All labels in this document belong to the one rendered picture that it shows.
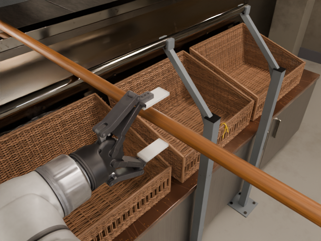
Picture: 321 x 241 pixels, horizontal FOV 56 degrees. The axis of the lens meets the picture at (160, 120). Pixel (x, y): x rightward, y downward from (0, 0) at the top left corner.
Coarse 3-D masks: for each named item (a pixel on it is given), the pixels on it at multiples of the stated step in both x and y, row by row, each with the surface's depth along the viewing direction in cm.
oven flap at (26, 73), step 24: (192, 0) 162; (216, 0) 175; (240, 0) 190; (120, 24) 134; (144, 24) 142; (168, 24) 153; (192, 24) 164; (72, 48) 120; (96, 48) 127; (120, 48) 135; (0, 72) 104; (24, 72) 109; (48, 72) 115; (0, 96) 105
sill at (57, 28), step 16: (128, 0) 130; (144, 0) 134; (160, 0) 141; (64, 16) 115; (80, 16) 115; (96, 16) 120; (112, 16) 125; (32, 32) 104; (48, 32) 108; (0, 48) 99
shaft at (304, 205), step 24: (0, 24) 101; (48, 48) 86; (72, 72) 78; (120, 96) 68; (168, 120) 61; (192, 144) 57; (216, 144) 56; (240, 168) 51; (264, 192) 50; (288, 192) 47; (312, 216) 45
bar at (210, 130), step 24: (144, 48) 94; (168, 48) 101; (264, 48) 129; (96, 72) 84; (24, 96) 73; (48, 96) 76; (192, 96) 103; (216, 120) 101; (264, 120) 145; (240, 192) 194; (192, 240) 149
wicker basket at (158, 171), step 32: (96, 96) 132; (32, 128) 117; (64, 128) 126; (0, 160) 111; (32, 160) 120; (160, 160) 116; (96, 192) 123; (128, 192) 122; (160, 192) 118; (96, 224) 95; (128, 224) 111
